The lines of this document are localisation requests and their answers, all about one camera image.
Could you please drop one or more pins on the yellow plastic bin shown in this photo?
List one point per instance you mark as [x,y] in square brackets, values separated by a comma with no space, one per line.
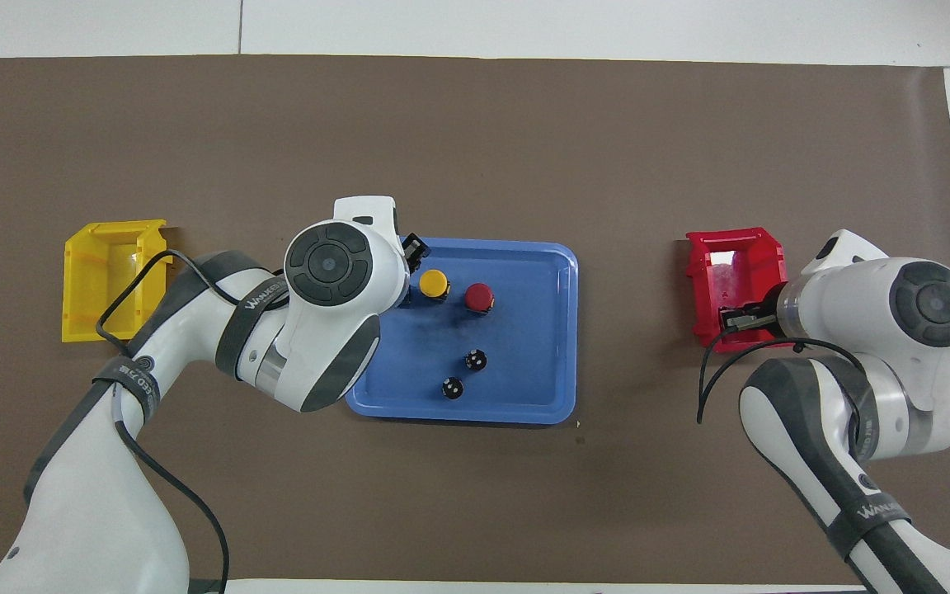
[104,280]

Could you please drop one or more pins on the black cylindrical capacitor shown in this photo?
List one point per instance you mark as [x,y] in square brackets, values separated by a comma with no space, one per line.
[452,388]
[476,360]

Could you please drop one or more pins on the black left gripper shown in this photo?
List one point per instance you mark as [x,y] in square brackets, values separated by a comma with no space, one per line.
[416,252]

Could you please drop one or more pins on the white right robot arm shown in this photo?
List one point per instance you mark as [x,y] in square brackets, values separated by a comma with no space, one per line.
[854,305]

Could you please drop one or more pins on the red push button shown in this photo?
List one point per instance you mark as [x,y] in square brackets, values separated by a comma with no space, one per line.
[479,295]

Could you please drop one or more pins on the brown paper table mat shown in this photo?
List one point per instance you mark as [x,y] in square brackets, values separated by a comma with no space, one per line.
[475,124]

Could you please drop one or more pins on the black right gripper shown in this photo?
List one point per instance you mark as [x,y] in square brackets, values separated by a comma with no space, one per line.
[768,312]

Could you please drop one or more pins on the blue plastic tray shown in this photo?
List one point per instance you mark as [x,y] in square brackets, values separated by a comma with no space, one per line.
[516,388]

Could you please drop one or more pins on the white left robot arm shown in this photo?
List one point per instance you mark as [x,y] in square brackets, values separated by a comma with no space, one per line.
[87,495]

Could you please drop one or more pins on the red plastic bin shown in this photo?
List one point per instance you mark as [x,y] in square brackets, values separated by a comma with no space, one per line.
[702,289]

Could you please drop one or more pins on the yellow push button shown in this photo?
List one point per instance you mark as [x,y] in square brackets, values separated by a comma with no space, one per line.
[434,284]

